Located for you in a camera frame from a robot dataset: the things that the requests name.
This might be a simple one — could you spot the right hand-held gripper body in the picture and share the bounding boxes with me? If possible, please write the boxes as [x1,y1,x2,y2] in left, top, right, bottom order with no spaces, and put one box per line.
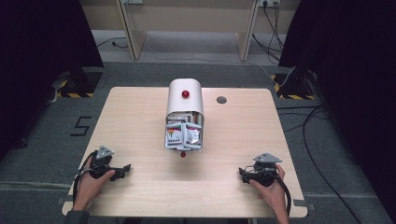
[247,152,283,188]

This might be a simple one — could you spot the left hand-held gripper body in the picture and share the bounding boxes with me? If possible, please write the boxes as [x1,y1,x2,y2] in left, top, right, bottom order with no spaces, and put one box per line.
[81,145,121,180]

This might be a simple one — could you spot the white storage box red knobs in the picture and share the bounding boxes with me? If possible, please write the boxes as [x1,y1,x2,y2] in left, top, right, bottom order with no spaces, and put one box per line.
[163,77,205,159]

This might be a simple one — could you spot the person's right hand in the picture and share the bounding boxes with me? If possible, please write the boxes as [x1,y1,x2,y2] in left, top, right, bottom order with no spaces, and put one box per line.
[248,163,289,216]

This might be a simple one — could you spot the person's left hand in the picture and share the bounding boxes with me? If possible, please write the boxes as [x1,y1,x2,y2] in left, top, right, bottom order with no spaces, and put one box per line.
[74,158,116,210]

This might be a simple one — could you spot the pile of white printed sachets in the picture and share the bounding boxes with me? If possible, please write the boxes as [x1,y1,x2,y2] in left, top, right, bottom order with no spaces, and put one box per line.
[165,113,204,149]

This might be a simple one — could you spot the black stand hazard-striped base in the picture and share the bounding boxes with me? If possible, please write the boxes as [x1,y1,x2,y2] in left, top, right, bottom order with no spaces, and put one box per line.
[270,68,316,101]
[50,65,104,99]

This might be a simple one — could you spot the dark curtain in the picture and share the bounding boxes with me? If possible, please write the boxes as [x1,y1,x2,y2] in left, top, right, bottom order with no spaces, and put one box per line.
[277,0,396,216]
[0,0,105,162]

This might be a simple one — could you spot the right hand-held gripper black cable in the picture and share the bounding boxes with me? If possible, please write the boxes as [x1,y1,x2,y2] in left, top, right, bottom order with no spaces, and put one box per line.
[267,170,293,217]

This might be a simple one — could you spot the hand-held gripper black cable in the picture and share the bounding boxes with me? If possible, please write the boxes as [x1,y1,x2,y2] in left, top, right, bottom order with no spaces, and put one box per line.
[72,150,98,203]
[267,170,293,217]

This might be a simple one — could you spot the left hand-held gripper black cable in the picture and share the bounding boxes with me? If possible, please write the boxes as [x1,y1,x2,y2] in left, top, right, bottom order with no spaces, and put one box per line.
[72,150,98,203]

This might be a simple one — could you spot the long black floor cables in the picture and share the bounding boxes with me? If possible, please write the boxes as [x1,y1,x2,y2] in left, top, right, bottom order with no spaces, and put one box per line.
[276,105,363,224]

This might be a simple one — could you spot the black floor cable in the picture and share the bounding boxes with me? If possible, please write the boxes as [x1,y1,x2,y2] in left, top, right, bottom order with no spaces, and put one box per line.
[95,36,129,50]

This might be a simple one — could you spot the beige desk frame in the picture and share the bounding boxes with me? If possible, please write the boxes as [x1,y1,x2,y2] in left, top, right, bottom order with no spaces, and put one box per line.
[116,0,260,62]

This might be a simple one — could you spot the black cables from socket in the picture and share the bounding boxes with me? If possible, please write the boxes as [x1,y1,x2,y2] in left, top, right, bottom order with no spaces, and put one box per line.
[251,2,286,63]

